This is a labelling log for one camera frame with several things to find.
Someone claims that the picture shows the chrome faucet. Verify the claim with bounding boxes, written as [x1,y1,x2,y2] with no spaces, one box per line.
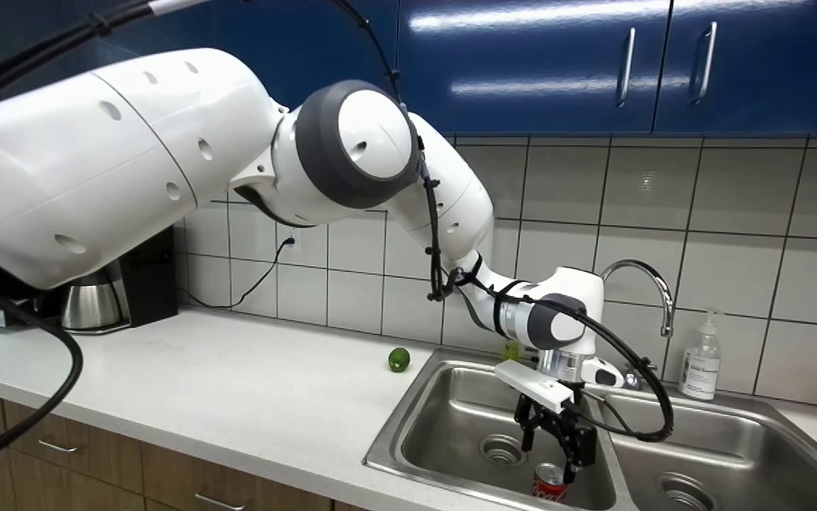
[601,258,675,378]

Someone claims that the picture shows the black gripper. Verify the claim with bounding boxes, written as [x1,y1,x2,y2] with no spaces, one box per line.
[514,395,597,484]

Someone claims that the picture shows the blue upper cabinet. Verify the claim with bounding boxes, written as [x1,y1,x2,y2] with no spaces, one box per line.
[11,0,817,136]

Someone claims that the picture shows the black coffee maker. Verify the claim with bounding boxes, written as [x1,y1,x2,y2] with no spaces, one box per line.
[120,229,180,327]

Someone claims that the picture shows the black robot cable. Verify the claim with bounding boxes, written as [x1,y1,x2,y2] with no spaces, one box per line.
[0,0,677,484]

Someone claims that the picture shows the stainless steel double sink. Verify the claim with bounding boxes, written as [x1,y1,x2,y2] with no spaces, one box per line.
[367,353,817,511]

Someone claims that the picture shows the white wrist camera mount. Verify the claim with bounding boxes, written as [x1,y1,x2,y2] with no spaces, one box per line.
[494,353,626,416]

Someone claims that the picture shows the green lime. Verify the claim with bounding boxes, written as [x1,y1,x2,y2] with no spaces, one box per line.
[387,345,412,372]

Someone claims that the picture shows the red soda can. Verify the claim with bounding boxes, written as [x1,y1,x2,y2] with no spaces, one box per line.
[533,461,567,503]

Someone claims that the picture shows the steel coffee carafe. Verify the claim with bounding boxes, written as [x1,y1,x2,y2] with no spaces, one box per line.
[63,268,121,331]

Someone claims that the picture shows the clear soap pump bottle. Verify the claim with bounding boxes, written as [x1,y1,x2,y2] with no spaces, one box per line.
[680,309,721,399]

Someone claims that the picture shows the wooden lower drawers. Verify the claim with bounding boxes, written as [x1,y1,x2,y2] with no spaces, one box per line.
[0,416,361,511]

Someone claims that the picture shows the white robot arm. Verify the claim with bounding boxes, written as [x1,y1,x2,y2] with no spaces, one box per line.
[0,48,605,471]

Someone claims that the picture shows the green dish soap bottle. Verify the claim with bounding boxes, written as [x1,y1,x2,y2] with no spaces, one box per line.
[503,341,524,362]

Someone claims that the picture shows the black power cord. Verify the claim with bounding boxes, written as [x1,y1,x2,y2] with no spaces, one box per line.
[180,234,299,311]

